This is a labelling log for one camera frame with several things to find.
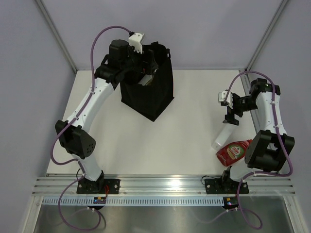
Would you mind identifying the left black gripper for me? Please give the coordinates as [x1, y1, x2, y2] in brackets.
[120, 42, 157, 75]

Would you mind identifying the amber soap bottle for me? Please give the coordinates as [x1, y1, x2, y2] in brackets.
[138, 74, 154, 86]

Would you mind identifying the white frosted bottle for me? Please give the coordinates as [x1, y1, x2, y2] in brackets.
[211, 124, 236, 150]

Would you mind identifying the red dish soap bottle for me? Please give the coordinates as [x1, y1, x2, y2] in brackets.
[216, 139, 252, 166]

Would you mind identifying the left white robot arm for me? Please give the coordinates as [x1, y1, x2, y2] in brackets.
[55, 39, 158, 194]

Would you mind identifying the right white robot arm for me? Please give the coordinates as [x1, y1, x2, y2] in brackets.
[213, 77, 295, 193]

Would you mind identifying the black canvas bag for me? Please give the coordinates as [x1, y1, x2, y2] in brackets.
[120, 42, 174, 121]

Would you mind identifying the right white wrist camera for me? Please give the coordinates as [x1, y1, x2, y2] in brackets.
[218, 90, 231, 106]

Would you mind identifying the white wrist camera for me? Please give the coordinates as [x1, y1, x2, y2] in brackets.
[128, 32, 145, 54]
[218, 90, 231, 106]

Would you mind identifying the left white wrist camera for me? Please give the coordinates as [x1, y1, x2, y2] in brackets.
[128, 32, 145, 54]

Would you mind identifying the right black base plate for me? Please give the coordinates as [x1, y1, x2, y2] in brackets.
[204, 178, 239, 194]

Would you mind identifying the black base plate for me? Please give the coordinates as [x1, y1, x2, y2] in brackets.
[204, 178, 239, 194]
[76, 179, 120, 194]

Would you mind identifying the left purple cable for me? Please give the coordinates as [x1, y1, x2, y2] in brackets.
[50, 25, 133, 230]

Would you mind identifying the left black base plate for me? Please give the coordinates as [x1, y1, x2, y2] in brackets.
[76, 179, 120, 194]

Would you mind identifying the aluminium mounting rail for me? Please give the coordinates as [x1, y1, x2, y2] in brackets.
[32, 176, 295, 196]

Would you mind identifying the white slotted cable duct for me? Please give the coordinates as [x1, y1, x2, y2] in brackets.
[42, 196, 224, 206]

